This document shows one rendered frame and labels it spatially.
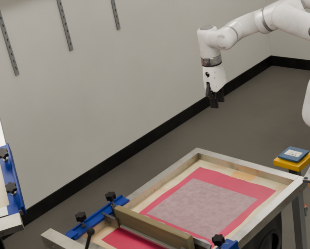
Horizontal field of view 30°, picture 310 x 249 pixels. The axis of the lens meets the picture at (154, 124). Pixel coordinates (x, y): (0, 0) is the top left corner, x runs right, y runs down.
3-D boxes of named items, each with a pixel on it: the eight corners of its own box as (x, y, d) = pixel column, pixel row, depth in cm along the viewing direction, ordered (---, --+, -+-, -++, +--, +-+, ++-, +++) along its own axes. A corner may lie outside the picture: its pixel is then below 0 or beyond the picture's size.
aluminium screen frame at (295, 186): (198, 154, 272) (196, 147, 270) (308, 186, 232) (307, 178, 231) (69, 245, 225) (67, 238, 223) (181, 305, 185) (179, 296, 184)
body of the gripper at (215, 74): (214, 65, 204) (218, 94, 209) (226, 55, 211) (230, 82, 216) (196, 64, 208) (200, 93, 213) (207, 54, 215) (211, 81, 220)
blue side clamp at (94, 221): (124, 207, 244) (120, 193, 241) (132, 211, 241) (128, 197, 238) (69, 246, 226) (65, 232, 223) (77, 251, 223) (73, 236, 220)
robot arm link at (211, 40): (240, 22, 201) (229, 32, 194) (243, 51, 206) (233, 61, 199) (201, 23, 209) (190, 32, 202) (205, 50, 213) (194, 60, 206)
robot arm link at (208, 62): (213, 60, 203) (214, 67, 204) (224, 51, 209) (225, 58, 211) (195, 60, 207) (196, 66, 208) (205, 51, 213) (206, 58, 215)
